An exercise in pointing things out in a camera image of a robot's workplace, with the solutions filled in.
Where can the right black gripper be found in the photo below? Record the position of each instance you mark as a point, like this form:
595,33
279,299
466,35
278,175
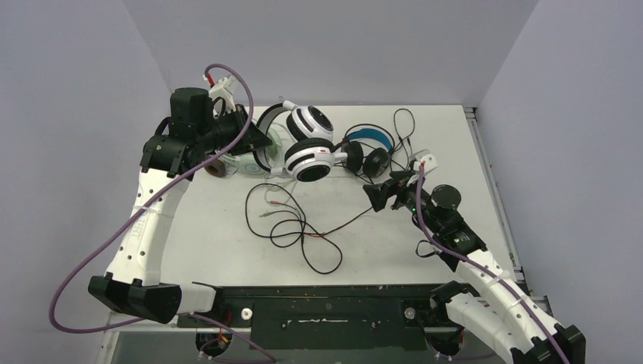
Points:
393,192

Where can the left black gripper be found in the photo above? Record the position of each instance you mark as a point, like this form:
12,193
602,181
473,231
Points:
252,139

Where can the white black headphones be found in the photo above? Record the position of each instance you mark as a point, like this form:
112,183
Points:
313,154

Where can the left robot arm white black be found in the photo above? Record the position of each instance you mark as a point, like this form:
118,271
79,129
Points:
203,124

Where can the black blue headphones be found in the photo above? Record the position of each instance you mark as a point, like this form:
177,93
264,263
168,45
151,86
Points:
369,149

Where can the brown headphones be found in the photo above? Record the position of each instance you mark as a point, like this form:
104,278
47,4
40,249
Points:
216,168

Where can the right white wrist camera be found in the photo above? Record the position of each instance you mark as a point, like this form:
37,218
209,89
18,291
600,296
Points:
423,158

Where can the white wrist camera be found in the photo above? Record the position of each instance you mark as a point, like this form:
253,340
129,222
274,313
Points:
222,94
423,158

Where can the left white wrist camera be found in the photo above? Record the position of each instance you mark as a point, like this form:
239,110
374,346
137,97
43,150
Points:
222,94

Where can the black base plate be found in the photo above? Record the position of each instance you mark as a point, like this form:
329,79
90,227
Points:
352,317

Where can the aluminium frame rail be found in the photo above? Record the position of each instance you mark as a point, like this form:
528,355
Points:
484,210

